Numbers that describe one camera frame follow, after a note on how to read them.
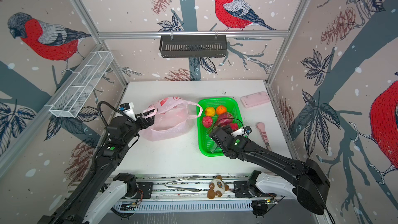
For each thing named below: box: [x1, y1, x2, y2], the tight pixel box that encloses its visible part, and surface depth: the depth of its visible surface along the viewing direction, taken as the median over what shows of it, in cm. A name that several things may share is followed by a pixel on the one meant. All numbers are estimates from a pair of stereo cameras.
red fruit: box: [202, 115, 213, 129], surface depth 94 cm
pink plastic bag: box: [138, 96, 204, 142], surface depth 84 cm
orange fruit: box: [216, 105, 227, 116], surface depth 100 cm
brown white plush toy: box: [207, 174, 230, 200], surface depth 74 cm
